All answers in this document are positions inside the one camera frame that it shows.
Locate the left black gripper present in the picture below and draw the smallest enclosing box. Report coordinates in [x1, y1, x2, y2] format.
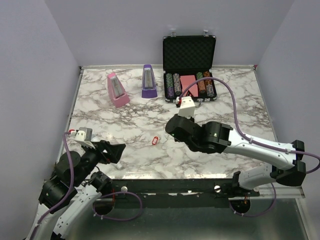
[74, 139, 126, 186]

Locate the red key fob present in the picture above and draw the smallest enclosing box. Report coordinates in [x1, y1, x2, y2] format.
[151, 136, 159, 146]

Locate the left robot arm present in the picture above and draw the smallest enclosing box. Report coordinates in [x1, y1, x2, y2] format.
[27, 140, 126, 240]

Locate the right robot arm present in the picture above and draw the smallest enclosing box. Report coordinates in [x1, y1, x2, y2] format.
[165, 114, 307, 196]

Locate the white microphone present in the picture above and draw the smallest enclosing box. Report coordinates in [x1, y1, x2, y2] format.
[91, 134, 123, 170]

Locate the pink metronome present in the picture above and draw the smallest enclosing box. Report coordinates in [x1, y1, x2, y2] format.
[107, 72, 130, 108]

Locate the purple metronome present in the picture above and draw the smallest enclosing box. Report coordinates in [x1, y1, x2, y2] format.
[141, 64, 158, 99]

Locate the pink playing card deck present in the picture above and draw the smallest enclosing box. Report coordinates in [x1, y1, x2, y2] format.
[180, 75, 199, 98]

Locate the black poker chip case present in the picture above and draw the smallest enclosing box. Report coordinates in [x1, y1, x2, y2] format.
[162, 35, 217, 103]

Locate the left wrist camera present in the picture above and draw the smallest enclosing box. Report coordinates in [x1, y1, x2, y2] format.
[68, 127, 95, 149]

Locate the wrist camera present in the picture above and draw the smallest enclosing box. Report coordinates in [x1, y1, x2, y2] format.
[175, 96, 196, 119]
[68, 127, 95, 149]

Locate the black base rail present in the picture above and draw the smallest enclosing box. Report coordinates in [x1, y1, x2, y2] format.
[93, 178, 260, 213]

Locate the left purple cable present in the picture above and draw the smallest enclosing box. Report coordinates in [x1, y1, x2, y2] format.
[29, 131, 143, 240]

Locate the purple cable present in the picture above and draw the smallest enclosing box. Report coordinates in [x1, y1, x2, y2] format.
[29, 131, 143, 240]
[178, 77, 320, 218]

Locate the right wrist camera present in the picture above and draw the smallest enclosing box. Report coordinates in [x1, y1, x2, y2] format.
[175, 96, 196, 119]

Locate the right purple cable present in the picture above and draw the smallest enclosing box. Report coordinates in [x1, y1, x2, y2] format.
[178, 77, 320, 218]

